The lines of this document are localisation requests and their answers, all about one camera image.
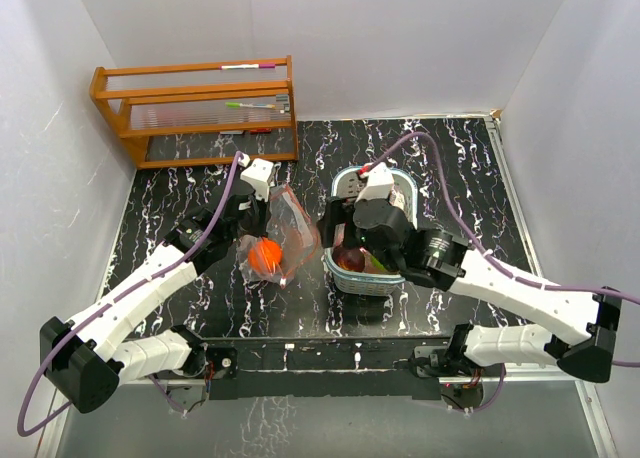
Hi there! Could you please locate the pink white marker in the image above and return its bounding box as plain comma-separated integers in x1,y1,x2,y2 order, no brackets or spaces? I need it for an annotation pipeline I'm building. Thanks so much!
219,63,277,71

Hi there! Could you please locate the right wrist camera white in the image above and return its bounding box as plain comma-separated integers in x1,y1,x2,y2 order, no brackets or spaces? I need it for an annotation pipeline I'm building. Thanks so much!
356,162,394,201

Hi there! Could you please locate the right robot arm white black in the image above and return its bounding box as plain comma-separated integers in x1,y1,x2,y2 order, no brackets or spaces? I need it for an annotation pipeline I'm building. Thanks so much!
317,198,621,383

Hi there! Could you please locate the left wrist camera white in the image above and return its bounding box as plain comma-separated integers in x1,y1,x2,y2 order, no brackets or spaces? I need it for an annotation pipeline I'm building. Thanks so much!
240,158,274,202

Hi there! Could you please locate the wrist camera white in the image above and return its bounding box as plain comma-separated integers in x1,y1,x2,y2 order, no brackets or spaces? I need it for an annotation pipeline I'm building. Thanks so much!
240,158,274,202
356,162,394,201

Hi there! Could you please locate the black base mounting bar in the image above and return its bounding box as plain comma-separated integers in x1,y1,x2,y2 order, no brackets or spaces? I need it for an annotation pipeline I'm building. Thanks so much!
149,335,486,404

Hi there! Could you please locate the wooden shelf rack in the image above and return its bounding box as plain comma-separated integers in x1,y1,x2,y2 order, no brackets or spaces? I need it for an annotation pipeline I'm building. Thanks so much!
89,56,299,170

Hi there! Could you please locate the light blue plastic basket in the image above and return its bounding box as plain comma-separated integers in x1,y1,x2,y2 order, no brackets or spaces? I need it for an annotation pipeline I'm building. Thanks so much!
324,166,419,296

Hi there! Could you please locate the green marker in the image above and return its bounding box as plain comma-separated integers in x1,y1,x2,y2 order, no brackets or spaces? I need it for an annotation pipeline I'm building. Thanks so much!
225,102,277,110

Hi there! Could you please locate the orange persimmon toy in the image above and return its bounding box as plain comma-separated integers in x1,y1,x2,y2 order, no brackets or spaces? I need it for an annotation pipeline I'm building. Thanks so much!
248,238,283,274

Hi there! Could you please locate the clear zip bag orange zipper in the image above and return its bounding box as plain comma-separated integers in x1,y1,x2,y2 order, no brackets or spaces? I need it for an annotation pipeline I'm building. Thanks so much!
236,184,319,288

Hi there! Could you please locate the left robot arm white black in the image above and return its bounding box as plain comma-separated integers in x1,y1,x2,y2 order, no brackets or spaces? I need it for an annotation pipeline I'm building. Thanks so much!
40,179,270,413

